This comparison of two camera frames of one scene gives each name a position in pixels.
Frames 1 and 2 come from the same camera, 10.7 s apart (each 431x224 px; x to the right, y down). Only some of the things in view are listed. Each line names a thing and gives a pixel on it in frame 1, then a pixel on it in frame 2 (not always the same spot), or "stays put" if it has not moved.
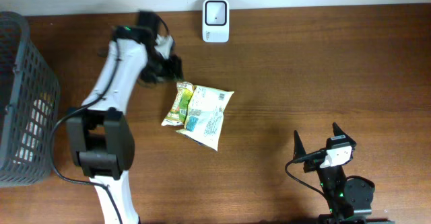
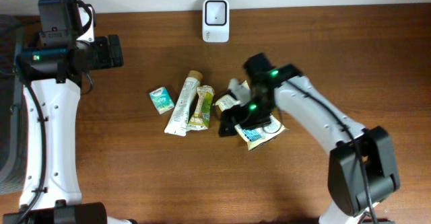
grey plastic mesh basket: x=29 y=107 stays put
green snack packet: x=177 y=115 -> x=201 y=118
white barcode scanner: x=215 y=20 stays put
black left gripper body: x=163 y=69 -> x=103 y=52
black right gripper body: x=328 y=175 -> x=254 y=113
